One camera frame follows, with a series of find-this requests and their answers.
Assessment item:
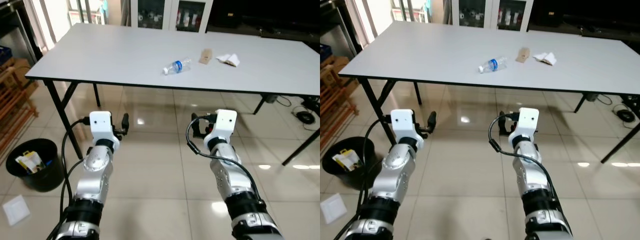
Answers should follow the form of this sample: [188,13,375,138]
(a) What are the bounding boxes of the black rubbish bin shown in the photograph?
[6,138,66,193]
[322,136,381,191]

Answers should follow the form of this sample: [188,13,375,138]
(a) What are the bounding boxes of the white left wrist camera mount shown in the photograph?
[390,109,423,147]
[89,111,121,148]

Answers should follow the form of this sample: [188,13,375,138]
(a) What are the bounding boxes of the glass sliding door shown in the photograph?
[345,0,437,48]
[22,0,126,51]

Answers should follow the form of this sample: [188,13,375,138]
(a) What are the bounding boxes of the white flat sheet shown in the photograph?
[2,195,31,226]
[320,193,347,224]

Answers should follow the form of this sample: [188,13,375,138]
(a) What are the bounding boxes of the wooden slatted rack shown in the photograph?
[0,65,40,157]
[320,62,351,152]

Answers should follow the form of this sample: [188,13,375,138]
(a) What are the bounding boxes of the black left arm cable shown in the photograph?
[47,117,92,240]
[332,115,393,240]

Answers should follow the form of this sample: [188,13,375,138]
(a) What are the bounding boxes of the clear plastic water bottle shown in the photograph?
[477,56,508,74]
[163,58,192,76]

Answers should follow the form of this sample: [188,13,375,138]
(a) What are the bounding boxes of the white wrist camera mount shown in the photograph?
[390,109,423,147]
[508,107,540,146]
[89,111,121,148]
[204,109,238,146]

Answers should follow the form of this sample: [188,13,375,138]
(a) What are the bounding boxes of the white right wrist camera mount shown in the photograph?
[204,109,238,146]
[508,107,540,146]

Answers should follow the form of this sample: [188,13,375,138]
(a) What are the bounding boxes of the white crumpled paper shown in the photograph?
[216,53,241,67]
[533,52,557,66]

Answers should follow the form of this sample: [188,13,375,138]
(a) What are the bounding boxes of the yellow white package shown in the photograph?
[333,149,363,172]
[15,151,46,174]

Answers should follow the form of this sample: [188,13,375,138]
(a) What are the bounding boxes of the white glass door cabinet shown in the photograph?
[451,0,535,33]
[130,0,213,33]

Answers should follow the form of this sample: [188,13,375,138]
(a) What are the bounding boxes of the grey folding table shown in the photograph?
[25,22,321,166]
[338,21,640,164]

